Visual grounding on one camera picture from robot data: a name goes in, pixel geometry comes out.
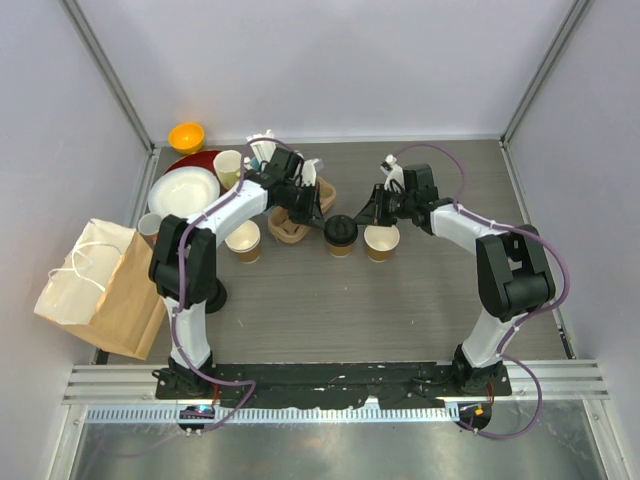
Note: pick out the black lid stack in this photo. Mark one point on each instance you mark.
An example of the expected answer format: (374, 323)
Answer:
(218, 300)

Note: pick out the cardboard cup carrier back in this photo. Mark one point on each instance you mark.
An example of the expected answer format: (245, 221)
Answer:
(327, 194)

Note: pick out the cardboard cup carrier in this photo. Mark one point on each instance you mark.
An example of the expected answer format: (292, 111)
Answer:
(327, 194)
(284, 229)

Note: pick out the brown paper bag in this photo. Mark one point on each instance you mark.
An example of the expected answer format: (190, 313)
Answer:
(102, 293)

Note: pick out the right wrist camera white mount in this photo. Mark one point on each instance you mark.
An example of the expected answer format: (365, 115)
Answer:
(394, 174)

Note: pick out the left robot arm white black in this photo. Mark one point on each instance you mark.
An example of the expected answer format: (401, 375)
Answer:
(183, 264)

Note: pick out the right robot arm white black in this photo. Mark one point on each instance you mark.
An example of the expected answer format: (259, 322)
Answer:
(513, 275)

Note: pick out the brown paper cups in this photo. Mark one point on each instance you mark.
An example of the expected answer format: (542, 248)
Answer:
(244, 242)

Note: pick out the black cup lid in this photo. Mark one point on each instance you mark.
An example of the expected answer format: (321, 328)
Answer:
(340, 230)

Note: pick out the cardboard cup carrier front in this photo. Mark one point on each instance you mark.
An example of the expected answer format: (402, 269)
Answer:
(284, 229)

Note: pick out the orange bowl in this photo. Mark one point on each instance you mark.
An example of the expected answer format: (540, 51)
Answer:
(187, 138)

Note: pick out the white wrapped straws bundle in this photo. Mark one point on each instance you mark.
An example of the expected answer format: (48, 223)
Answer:
(262, 145)

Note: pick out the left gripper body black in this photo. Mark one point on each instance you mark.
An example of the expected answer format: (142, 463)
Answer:
(299, 202)

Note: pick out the aluminium rail frame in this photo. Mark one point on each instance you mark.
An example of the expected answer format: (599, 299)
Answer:
(134, 384)

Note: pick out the red round tray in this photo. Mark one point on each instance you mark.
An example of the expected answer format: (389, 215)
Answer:
(202, 159)

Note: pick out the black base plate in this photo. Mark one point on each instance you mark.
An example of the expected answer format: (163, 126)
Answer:
(328, 386)

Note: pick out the small white pink cup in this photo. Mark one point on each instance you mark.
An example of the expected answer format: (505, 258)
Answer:
(148, 227)

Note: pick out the pale yellow mug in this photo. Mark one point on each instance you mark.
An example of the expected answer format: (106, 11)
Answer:
(227, 166)

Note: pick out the lidded brown paper cup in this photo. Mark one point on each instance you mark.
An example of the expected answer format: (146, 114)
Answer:
(340, 251)

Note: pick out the white slotted cable duct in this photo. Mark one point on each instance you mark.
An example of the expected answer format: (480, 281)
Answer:
(184, 414)

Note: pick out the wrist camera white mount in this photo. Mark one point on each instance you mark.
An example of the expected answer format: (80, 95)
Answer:
(309, 170)
(394, 174)

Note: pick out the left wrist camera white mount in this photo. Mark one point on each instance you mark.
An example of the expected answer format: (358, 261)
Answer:
(309, 170)

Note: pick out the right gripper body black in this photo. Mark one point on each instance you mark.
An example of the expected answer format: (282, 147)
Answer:
(390, 206)

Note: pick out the white plate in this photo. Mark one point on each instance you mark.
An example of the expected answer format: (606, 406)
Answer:
(183, 192)

